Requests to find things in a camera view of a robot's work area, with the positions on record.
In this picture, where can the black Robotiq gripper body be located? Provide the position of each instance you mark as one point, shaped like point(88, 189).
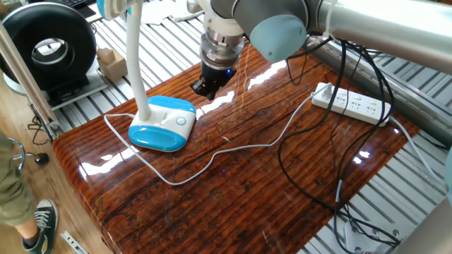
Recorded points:
point(217, 75)

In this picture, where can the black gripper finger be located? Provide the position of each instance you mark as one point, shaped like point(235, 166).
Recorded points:
point(198, 87)
point(212, 93)

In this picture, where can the blue and white desk lamp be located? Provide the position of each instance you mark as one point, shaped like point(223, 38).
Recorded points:
point(164, 123)

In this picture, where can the silver UR5 robot arm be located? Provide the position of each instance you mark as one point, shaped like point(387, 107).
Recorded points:
point(279, 21)

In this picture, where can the white paper sheets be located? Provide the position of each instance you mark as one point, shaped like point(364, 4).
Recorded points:
point(162, 10)

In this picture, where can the small cardboard box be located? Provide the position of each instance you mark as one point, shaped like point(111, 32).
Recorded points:
point(113, 65)

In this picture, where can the white power strip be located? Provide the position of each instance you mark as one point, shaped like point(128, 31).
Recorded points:
point(353, 104)

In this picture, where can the black canvas sneaker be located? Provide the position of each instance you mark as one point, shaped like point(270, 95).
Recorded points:
point(44, 225)

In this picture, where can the person leg in khaki shorts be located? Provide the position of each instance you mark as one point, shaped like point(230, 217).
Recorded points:
point(12, 190)

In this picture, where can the aluminium frame bar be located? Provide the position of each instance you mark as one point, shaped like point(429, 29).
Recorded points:
point(26, 81)

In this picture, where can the aluminium table edge rail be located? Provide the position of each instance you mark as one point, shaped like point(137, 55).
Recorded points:
point(388, 95)

